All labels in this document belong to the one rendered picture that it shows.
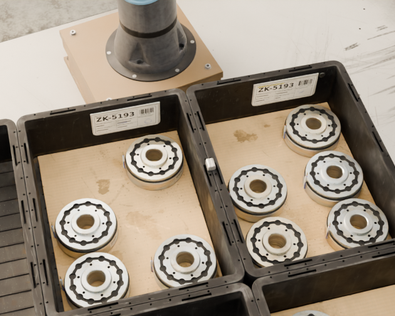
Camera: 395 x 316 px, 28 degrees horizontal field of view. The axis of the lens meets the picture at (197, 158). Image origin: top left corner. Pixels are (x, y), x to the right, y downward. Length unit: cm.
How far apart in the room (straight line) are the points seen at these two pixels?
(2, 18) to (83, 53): 132
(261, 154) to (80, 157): 33
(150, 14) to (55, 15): 144
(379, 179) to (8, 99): 81
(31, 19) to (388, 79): 153
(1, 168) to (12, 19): 155
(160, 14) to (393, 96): 56
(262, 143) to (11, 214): 47
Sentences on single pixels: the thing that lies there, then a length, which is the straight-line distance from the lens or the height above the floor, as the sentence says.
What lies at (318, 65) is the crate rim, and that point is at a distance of 147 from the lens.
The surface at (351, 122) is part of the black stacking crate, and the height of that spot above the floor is 88.
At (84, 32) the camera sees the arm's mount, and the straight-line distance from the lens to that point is 172.
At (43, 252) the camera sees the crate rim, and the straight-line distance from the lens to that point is 123.
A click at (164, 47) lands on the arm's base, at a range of 158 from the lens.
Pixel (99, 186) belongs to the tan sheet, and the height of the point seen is 83.
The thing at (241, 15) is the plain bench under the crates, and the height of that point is 70.
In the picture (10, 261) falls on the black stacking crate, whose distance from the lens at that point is 135.
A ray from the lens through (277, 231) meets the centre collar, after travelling 131.
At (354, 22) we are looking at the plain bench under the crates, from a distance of 191.
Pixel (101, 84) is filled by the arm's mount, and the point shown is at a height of 80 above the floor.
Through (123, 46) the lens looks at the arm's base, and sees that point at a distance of 160.
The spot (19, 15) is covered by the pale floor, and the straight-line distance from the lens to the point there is 297.
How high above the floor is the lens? 197
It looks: 53 degrees down
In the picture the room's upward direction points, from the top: 2 degrees clockwise
